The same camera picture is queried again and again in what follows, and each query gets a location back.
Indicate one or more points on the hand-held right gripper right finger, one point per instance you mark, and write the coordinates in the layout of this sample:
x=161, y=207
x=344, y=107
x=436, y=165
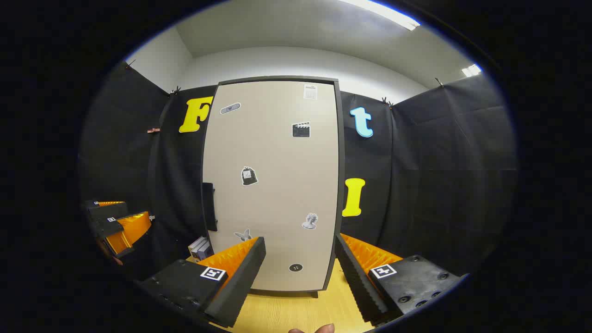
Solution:
x=356, y=282

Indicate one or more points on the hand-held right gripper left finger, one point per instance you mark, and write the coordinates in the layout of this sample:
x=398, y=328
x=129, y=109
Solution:
x=240, y=282

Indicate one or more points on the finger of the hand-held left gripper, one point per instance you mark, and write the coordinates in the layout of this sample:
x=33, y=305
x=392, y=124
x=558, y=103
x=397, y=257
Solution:
x=108, y=210
x=134, y=229

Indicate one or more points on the beige cabinet door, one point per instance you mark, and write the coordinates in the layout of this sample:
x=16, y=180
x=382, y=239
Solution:
x=277, y=185

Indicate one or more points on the dark grey cabinet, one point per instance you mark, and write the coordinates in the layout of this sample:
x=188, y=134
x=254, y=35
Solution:
x=342, y=162

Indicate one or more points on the grey book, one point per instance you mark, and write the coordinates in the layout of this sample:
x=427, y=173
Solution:
x=206, y=253

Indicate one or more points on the white book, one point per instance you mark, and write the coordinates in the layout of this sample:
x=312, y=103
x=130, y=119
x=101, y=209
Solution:
x=196, y=245

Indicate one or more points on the black backdrop cloth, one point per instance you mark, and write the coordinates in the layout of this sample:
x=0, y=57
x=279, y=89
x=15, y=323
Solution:
x=439, y=185

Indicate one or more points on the small ceiling light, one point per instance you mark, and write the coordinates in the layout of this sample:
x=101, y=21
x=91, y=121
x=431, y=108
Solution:
x=471, y=70

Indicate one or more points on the long ceiling light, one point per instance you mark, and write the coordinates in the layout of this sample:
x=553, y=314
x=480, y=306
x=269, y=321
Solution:
x=384, y=13

